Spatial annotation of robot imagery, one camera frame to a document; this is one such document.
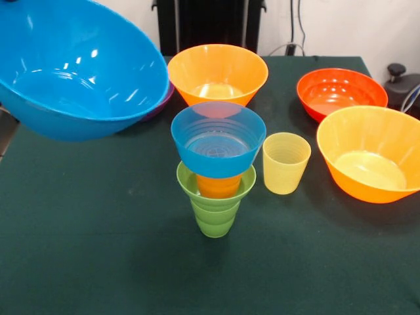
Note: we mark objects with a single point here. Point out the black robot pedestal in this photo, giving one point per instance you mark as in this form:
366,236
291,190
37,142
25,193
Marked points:
210,26

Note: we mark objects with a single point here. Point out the green plastic bowl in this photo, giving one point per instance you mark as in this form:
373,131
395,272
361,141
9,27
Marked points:
187,187

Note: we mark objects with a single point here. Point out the yellow plastic cup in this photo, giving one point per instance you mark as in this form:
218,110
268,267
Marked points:
285,177

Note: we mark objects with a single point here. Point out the dark green tablecloth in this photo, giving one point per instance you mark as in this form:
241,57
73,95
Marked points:
262,262

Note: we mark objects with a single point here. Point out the large orange plastic bowl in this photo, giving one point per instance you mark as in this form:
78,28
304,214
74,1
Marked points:
216,72
367,164

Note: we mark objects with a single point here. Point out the shallow translucent blue bowl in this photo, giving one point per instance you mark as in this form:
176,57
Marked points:
216,164

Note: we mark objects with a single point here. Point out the round blue plastic bowl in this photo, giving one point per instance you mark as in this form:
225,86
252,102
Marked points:
82,65

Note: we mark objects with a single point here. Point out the red plastic bowl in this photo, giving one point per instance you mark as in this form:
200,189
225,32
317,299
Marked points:
341,92

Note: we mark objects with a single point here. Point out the orange plastic cup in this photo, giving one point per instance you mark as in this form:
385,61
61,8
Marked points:
218,187

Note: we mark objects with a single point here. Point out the black office chair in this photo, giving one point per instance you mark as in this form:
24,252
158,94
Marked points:
6,131

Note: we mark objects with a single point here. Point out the black chair with knob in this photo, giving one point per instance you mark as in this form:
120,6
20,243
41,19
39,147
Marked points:
403,85

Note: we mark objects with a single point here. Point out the green plastic cup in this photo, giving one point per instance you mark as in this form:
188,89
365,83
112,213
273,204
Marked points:
215,224

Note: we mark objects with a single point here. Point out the purple plastic bowl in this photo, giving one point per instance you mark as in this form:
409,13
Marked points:
165,103

